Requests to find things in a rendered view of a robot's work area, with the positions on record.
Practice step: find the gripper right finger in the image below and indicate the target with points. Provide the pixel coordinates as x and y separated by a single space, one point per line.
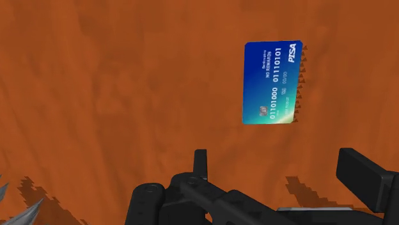
363 179

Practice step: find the grey spiky object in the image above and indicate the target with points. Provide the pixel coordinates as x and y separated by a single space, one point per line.
21 216

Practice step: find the blue bank card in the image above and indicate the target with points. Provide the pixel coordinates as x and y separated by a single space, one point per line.
271 82

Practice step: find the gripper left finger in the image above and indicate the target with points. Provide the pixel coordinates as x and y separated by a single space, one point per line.
187 199

